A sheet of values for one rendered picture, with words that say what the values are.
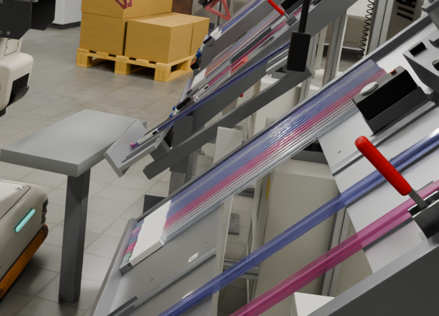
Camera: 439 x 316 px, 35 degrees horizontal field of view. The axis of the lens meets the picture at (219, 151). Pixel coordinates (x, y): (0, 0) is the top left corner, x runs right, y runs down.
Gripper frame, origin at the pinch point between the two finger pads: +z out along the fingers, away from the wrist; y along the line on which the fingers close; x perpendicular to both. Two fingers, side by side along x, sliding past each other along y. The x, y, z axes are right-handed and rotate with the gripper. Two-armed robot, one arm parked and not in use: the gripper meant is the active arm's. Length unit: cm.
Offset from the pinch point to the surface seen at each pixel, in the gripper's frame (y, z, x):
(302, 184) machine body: -9, 51, 15
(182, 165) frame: -14.0, 22.7, 36.5
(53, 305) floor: 3, 34, 108
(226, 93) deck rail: -9.4, 15.5, 13.6
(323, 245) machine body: -9, 70, 22
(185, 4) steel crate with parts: 732, -13, 93
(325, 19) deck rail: -9.1, 17.8, -20.9
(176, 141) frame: -14.0, 16.1, 33.1
